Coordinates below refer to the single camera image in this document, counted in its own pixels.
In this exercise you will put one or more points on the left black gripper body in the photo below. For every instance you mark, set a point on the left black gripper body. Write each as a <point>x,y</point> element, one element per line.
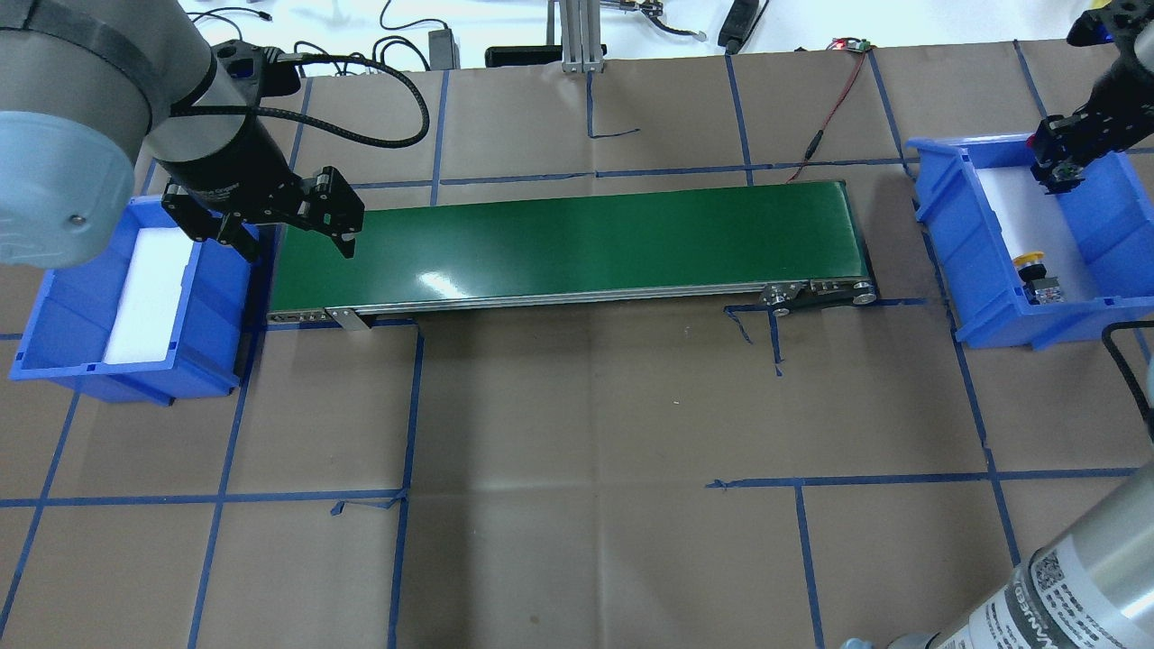
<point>236,162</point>

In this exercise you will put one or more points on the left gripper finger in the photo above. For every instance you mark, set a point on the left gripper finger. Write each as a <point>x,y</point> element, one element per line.
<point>345,243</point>
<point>236,235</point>

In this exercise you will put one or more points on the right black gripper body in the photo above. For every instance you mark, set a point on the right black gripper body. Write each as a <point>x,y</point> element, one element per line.
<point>1111,113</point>

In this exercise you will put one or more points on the yellow push button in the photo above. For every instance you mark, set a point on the yellow push button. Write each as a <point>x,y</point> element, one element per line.
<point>1038,286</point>

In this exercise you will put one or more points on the red push button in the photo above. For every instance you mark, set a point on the red push button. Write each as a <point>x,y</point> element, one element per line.
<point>1054,167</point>

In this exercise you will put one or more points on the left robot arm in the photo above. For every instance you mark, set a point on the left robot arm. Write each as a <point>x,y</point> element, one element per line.
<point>89,85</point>

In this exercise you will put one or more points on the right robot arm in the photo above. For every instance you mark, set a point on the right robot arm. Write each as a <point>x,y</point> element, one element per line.
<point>1091,586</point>

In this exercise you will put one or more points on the left blue plastic bin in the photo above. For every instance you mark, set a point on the left blue plastic bin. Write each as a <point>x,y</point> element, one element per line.
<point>72,318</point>

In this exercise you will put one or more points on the blue plastic bin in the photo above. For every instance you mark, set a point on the blue plastic bin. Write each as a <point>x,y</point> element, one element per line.
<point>72,318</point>
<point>1109,214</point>

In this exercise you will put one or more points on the white foam pad left bin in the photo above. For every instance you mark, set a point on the white foam pad left bin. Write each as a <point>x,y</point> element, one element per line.
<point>150,298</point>

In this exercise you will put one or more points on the white foam pad bin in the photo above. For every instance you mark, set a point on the white foam pad bin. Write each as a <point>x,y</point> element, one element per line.
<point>150,298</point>
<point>1033,222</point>

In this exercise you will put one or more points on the white foam pad right bin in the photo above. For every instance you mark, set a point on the white foam pad right bin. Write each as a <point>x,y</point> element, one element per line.
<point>1033,222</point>

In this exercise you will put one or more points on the black power adapter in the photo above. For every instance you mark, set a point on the black power adapter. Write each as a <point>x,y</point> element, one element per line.
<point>443,50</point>

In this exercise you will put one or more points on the right blue plastic bin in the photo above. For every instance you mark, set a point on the right blue plastic bin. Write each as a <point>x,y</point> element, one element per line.
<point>1109,214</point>

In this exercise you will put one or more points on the green conveyor belt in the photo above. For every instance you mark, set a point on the green conveyor belt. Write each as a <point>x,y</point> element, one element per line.
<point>797,245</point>

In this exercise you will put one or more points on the aluminium frame post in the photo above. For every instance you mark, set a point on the aluminium frame post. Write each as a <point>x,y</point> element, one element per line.
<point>575,27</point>

